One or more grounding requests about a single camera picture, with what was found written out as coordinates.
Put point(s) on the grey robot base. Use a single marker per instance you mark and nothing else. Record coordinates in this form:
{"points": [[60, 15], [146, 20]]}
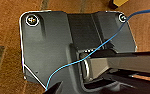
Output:
{"points": [[47, 43]]}

